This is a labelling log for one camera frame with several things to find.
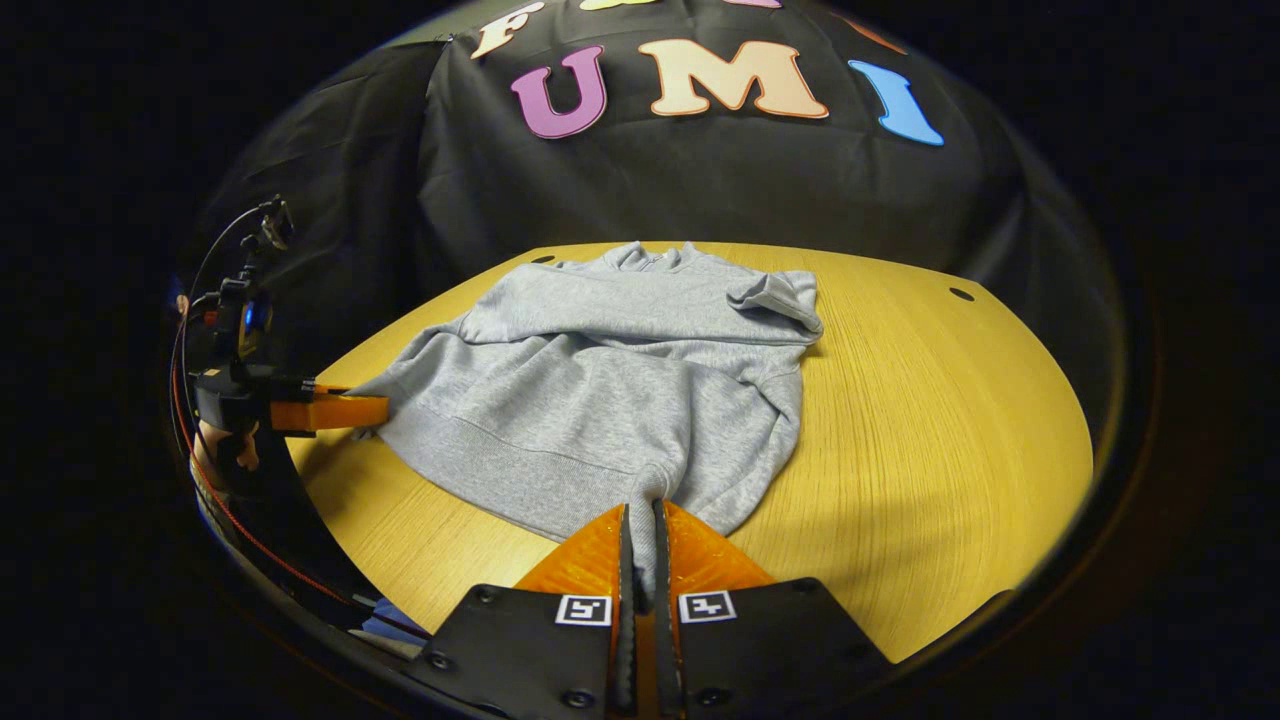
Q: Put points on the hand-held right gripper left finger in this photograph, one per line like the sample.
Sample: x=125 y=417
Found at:
x=625 y=660

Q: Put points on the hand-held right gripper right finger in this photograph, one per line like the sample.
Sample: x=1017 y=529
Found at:
x=665 y=660

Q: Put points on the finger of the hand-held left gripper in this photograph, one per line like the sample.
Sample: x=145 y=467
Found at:
x=330 y=410

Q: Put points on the grey sweatshirt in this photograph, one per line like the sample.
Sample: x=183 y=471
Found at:
x=600 y=400

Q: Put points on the blue cloth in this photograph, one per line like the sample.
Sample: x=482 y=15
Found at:
x=395 y=622

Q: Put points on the black backdrop cloth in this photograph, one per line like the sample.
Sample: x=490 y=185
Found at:
x=700 y=190

